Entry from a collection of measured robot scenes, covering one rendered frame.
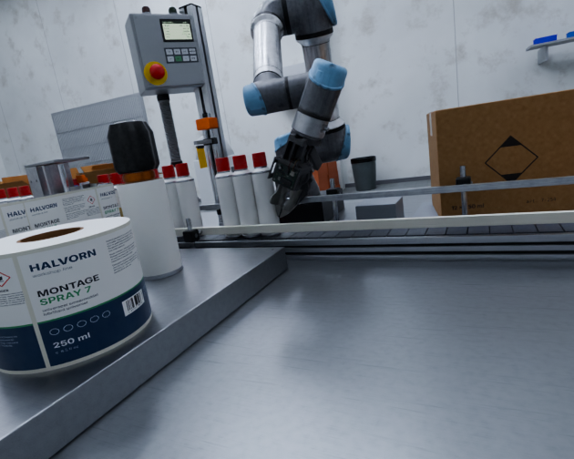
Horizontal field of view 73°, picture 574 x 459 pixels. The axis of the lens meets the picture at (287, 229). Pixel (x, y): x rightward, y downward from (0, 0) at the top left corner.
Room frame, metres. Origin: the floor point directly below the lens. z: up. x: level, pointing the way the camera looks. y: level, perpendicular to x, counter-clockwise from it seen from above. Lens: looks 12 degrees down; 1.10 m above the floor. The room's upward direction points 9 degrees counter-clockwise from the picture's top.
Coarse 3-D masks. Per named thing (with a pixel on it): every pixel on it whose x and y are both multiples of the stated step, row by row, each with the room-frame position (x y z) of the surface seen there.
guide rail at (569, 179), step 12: (516, 180) 0.75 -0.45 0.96; (528, 180) 0.73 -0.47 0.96; (540, 180) 0.72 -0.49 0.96; (552, 180) 0.71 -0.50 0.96; (564, 180) 0.71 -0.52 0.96; (360, 192) 0.89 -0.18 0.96; (372, 192) 0.87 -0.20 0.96; (384, 192) 0.86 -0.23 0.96; (396, 192) 0.85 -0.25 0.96; (408, 192) 0.84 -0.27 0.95; (420, 192) 0.82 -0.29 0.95; (432, 192) 0.81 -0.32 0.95; (444, 192) 0.80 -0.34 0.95; (216, 204) 1.08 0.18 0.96
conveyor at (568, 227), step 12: (420, 228) 0.81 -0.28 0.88; (432, 228) 0.79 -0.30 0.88; (444, 228) 0.78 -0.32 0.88; (456, 228) 0.76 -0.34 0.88; (468, 228) 0.75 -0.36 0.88; (480, 228) 0.74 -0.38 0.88; (492, 228) 0.73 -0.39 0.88; (504, 228) 0.72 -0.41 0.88; (516, 228) 0.70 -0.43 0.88; (528, 228) 0.69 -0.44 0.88; (540, 228) 0.68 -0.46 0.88; (552, 228) 0.67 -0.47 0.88; (564, 228) 0.66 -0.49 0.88; (180, 240) 1.05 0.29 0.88; (204, 240) 1.01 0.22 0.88; (216, 240) 0.99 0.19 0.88
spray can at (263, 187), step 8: (264, 152) 0.96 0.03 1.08; (256, 160) 0.95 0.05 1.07; (264, 160) 0.95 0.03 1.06; (256, 168) 0.95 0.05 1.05; (264, 168) 0.94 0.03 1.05; (256, 176) 0.94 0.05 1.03; (264, 176) 0.94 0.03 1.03; (256, 184) 0.94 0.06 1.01; (264, 184) 0.94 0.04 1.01; (272, 184) 0.95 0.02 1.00; (256, 192) 0.95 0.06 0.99; (264, 192) 0.94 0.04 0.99; (272, 192) 0.95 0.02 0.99; (256, 200) 0.95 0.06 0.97; (264, 200) 0.94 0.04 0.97; (264, 208) 0.94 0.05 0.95; (272, 208) 0.94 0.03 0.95; (264, 216) 0.94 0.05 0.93; (272, 216) 0.94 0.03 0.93; (280, 232) 0.95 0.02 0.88
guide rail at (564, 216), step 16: (272, 224) 0.91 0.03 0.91; (288, 224) 0.89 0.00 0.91; (304, 224) 0.87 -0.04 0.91; (320, 224) 0.85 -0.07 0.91; (336, 224) 0.83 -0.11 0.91; (352, 224) 0.82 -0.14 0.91; (368, 224) 0.80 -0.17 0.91; (384, 224) 0.78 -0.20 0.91; (400, 224) 0.77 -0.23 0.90; (416, 224) 0.75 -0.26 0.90; (432, 224) 0.74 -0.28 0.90; (448, 224) 0.73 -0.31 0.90; (464, 224) 0.71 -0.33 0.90; (480, 224) 0.70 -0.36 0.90; (496, 224) 0.69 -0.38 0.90; (512, 224) 0.68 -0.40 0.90
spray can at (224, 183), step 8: (216, 160) 0.99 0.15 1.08; (224, 160) 0.99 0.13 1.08; (224, 168) 0.99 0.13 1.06; (216, 176) 0.99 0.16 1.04; (224, 176) 0.98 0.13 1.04; (216, 184) 0.99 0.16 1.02; (224, 184) 0.98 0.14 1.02; (232, 184) 0.99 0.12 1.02; (224, 192) 0.98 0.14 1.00; (232, 192) 0.98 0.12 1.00; (224, 200) 0.98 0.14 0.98; (232, 200) 0.98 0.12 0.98; (224, 208) 0.98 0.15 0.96; (232, 208) 0.98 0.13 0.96; (224, 216) 0.98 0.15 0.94; (232, 216) 0.98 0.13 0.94; (224, 224) 0.99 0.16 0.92; (232, 224) 0.98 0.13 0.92; (240, 224) 0.99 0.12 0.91
